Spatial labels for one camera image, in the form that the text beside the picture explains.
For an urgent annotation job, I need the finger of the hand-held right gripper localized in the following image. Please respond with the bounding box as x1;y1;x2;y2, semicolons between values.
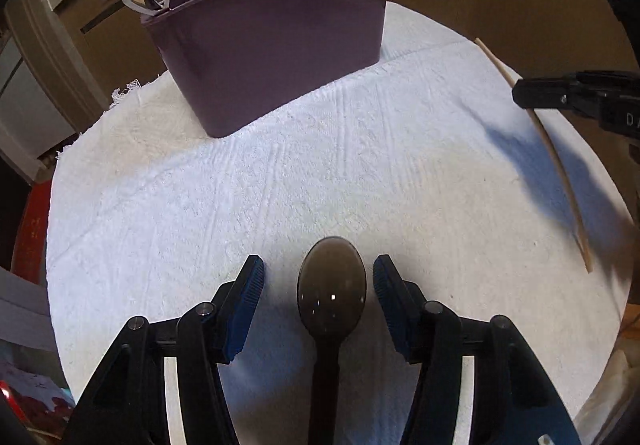
511;70;601;115

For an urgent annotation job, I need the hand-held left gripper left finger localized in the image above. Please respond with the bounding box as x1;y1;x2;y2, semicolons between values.
60;254;266;445

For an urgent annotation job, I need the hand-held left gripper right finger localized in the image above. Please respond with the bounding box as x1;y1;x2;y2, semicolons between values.
372;254;583;445

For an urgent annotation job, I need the translucent brown plastic spoon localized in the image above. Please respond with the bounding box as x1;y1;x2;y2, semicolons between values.
296;236;368;445

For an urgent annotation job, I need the purple utensil holder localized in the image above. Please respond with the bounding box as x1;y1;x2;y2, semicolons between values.
140;0;392;139

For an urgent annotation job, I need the white towel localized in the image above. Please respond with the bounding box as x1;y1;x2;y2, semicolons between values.
45;0;631;445

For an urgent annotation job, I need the grey box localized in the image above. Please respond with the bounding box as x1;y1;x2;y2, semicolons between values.
0;269;57;352

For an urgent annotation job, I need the red doormat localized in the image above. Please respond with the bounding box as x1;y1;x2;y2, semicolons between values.
11;179;52;283

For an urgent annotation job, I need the white cabinet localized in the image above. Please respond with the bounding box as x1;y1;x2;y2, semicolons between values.
0;38;78;178

